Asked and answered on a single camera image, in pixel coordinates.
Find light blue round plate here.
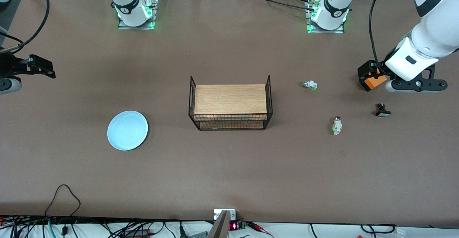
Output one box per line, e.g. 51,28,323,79
107,110,148,151

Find black white push button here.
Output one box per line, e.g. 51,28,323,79
375,103,391,117

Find black power adapter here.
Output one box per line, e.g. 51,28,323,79
124,229,151,238

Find grey metal bar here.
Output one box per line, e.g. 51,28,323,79
207,210,231,238

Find orange button enclosure box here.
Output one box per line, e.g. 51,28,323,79
360,69,388,92

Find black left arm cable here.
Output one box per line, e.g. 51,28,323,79
369,0,391,68

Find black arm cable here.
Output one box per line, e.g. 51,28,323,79
369,0,391,68
0,0,50,54

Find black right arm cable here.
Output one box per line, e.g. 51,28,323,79
0,0,50,54

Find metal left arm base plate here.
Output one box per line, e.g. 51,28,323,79
306,0,345,34

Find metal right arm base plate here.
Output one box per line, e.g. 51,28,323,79
118,0,158,30

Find black looped cable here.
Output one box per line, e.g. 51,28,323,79
45,184,81,218

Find black cable on table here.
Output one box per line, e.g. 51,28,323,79
244,0,316,11

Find black wire shelf rack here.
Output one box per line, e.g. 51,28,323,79
188,75,273,131

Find black coiled cable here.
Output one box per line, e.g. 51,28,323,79
360,224,397,234

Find red clip wires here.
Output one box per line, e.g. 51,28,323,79
247,222,275,238

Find silver metal bracket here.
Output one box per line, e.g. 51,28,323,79
214,209,236,220

